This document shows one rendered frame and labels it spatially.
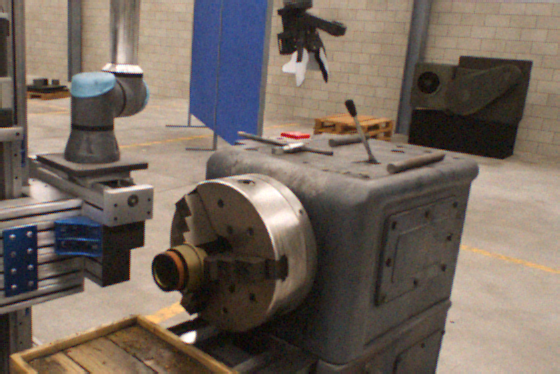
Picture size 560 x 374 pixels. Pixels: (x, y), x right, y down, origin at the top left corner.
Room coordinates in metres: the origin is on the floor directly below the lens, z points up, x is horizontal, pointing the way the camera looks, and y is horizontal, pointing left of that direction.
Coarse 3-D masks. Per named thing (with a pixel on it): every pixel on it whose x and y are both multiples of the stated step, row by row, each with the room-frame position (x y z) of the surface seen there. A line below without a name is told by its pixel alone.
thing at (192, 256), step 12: (168, 252) 1.03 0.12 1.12; (180, 252) 1.04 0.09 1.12; (192, 252) 1.05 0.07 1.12; (204, 252) 1.08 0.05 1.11; (156, 264) 1.04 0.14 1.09; (168, 264) 1.07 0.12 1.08; (180, 264) 1.02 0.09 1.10; (192, 264) 1.03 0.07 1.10; (156, 276) 1.04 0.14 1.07; (168, 276) 1.06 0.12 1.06; (180, 276) 1.01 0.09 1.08; (192, 276) 1.02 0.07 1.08; (168, 288) 1.01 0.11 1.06; (180, 288) 1.03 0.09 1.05; (192, 288) 1.05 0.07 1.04
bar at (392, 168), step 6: (420, 156) 1.36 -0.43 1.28; (426, 156) 1.38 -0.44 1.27; (432, 156) 1.40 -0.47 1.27; (438, 156) 1.42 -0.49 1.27; (444, 156) 1.46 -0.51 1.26; (396, 162) 1.26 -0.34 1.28; (402, 162) 1.28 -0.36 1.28; (408, 162) 1.29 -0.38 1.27; (414, 162) 1.32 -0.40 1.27; (420, 162) 1.34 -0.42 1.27; (426, 162) 1.37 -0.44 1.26; (390, 168) 1.25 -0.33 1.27; (396, 168) 1.24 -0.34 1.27; (402, 168) 1.27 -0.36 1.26; (408, 168) 1.29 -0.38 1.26
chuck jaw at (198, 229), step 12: (192, 192) 1.19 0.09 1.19; (180, 204) 1.15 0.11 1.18; (192, 204) 1.15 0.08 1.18; (180, 216) 1.15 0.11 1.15; (192, 216) 1.13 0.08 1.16; (204, 216) 1.15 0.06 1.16; (180, 228) 1.12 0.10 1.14; (192, 228) 1.11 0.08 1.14; (204, 228) 1.13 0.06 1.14; (180, 240) 1.09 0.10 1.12; (192, 240) 1.09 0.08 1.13; (204, 240) 1.11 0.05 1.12; (216, 240) 1.13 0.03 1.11
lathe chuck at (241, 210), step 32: (224, 192) 1.13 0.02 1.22; (256, 192) 1.11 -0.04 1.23; (224, 224) 1.12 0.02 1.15; (256, 224) 1.06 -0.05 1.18; (288, 224) 1.08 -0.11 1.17; (288, 256) 1.05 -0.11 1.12; (224, 288) 1.11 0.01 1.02; (256, 288) 1.05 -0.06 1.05; (288, 288) 1.05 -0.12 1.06; (224, 320) 1.11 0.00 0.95; (256, 320) 1.05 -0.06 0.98
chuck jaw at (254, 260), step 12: (228, 252) 1.09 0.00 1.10; (204, 264) 1.04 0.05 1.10; (216, 264) 1.04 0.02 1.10; (228, 264) 1.03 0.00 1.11; (240, 264) 1.03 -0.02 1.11; (252, 264) 1.01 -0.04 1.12; (264, 264) 1.03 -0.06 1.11; (276, 264) 1.03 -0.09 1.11; (204, 276) 1.04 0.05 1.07; (216, 276) 1.04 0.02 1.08; (228, 276) 1.02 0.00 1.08; (240, 276) 1.03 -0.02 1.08; (252, 276) 1.01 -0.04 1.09; (264, 276) 1.03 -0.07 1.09; (276, 276) 1.03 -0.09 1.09
